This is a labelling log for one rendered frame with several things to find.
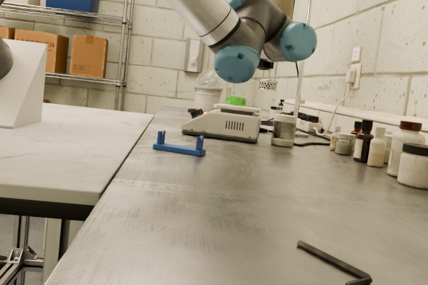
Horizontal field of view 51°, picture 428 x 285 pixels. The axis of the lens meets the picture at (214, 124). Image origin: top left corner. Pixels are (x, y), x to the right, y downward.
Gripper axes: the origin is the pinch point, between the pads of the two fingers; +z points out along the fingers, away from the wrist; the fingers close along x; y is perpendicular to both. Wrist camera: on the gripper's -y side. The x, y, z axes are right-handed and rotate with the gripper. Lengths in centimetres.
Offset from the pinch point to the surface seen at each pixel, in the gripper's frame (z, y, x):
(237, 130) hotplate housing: -8.0, 23.1, -0.3
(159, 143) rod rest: -29.0, 25.1, -24.4
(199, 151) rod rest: -34.1, 25.3, -17.7
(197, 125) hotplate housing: -3.5, 23.0, -9.7
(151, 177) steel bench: -54, 26, -30
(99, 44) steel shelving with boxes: 211, -7, -22
